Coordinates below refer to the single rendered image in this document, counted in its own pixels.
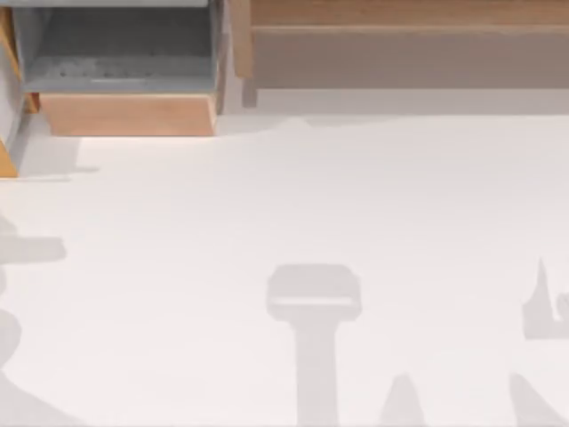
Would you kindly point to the pale wooden drawer front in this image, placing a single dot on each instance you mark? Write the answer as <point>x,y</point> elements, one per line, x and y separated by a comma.
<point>126,115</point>

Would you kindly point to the wooden cupboard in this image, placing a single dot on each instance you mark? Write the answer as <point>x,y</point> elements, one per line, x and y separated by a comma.
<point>8,89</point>

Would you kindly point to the wooden open shelf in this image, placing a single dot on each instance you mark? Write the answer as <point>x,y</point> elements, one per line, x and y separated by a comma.
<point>400,49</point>

